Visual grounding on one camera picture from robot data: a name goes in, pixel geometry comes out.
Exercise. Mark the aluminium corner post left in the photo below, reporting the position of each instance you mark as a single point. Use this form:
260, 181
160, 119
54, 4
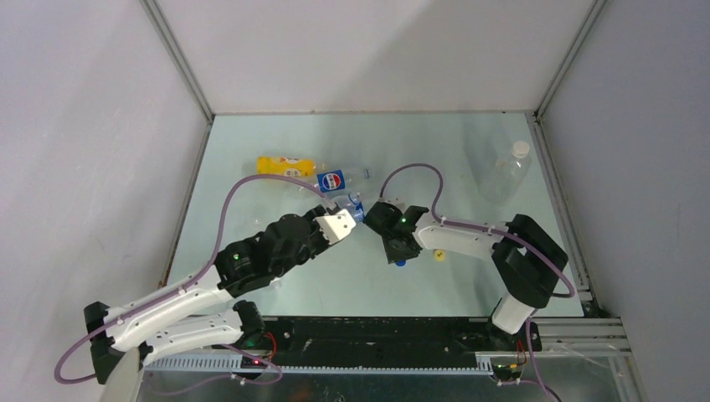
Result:
170, 42

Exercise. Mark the clear Pepsi label bottle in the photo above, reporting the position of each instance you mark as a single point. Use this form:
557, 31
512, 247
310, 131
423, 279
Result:
335, 180

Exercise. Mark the clear bottle without label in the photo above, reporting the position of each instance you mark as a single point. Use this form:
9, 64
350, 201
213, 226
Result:
504, 177

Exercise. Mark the aluminium corner post right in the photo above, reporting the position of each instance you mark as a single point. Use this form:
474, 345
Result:
585, 29

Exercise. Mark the yellow label bottle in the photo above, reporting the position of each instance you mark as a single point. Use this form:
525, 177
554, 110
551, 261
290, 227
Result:
286, 166

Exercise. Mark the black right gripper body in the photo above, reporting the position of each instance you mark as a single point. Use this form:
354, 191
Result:
394, 254

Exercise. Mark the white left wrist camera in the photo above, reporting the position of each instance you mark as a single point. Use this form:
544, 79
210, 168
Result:
336, 227

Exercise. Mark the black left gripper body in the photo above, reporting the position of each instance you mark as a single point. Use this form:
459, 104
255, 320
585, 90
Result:
315, 244

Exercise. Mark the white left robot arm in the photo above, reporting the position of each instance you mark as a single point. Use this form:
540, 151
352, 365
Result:
160, 324

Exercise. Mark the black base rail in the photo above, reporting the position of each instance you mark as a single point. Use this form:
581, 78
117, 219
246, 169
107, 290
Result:
385, 342

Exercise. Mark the clear bottle blue label front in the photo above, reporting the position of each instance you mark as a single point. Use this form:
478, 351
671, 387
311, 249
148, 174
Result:
353, 204

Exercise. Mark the aluminium corner post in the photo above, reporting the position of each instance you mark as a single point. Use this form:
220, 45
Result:
170, 42
585, 29

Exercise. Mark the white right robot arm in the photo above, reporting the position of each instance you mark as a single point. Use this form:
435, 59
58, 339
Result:
529, 262

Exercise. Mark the white bottle cap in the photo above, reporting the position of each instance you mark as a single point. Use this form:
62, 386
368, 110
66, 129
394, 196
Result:
520, 149

